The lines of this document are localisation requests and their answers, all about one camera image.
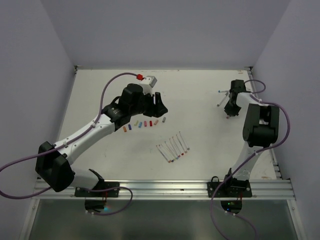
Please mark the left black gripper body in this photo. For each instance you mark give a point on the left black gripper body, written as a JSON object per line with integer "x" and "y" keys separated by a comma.
{"x": 145, "y": 105}

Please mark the red capped marker pen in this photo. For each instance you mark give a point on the red capped marker pen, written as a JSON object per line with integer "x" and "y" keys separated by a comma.
{"x": 181, "y": 152}

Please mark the beige marker pen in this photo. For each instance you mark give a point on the beige marker pen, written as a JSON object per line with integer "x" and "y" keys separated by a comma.
{"x": 180, "y": 143}

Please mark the light blue capped marker pen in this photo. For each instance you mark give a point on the light blue capped marker pen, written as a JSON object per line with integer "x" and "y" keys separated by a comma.
{"x": 172, "y": 150}

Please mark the orange marker pen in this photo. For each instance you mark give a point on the orange marker pen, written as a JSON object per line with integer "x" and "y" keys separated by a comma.
{"x": 161, "y": 152}

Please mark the pink capped marker pen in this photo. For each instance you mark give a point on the pink capped marker pen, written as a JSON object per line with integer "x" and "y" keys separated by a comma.
{"x": 176, "y": 151}

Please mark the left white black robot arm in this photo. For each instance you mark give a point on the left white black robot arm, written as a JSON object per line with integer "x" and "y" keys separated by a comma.
{"x": 54, "y": 163}

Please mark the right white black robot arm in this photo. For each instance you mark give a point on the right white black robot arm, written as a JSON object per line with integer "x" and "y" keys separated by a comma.
{"x": 260, "y": 131}

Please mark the right controller box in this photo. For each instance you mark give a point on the right controller box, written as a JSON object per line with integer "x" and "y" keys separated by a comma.
{"x": 232, "y": 206}

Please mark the controller box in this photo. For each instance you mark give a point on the controller box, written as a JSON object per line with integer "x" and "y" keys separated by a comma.
{"x": 232, "y": 206}
{"x": 96, "y": 207}

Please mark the left controller box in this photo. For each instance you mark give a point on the left controller box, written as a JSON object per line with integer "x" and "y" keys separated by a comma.
{"x": 96, "y": 207}

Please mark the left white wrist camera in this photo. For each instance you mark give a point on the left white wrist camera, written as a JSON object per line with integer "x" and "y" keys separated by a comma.
{"x": 148, "y": 84}

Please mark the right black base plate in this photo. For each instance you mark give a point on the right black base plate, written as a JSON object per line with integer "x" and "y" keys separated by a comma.
{"x": 233, "y": 188}

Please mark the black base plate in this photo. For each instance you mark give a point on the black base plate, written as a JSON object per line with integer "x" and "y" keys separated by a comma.
{"x": 233, "y": 188}
{"x": 105, "y": 189}

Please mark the aluminium mounting rail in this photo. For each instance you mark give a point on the aluminium mounting rail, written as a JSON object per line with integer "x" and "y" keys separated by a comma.
{"x": 176, "y": 190}

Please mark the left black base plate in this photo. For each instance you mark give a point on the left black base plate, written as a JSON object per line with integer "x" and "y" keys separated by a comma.
{"x": 105, "y": 189}

